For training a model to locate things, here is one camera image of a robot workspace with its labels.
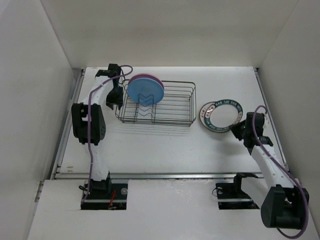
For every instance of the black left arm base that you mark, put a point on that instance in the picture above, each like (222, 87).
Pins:
(112, 200)

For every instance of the grey wire dish rack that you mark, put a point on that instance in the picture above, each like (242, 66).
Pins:
(177, 108)

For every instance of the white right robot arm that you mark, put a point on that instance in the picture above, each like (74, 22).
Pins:
(283, 203)

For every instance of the white plate orange sunburst pattern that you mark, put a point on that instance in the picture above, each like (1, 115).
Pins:
(203, 111)

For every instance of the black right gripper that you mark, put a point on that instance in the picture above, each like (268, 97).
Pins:
(234, 130)

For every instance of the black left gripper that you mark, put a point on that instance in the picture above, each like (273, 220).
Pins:
(111, 102)

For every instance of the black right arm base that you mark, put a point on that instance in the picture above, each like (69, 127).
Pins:
(230, 195)

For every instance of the blue plastic plate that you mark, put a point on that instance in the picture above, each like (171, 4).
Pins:
(145, 90)

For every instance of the white plate green lettered rim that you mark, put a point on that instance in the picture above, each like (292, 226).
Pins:
(221, 115)

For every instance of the pink plastic plate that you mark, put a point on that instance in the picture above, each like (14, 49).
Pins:
(147, 75)

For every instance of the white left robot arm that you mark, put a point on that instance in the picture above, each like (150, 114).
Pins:
(88, 122)

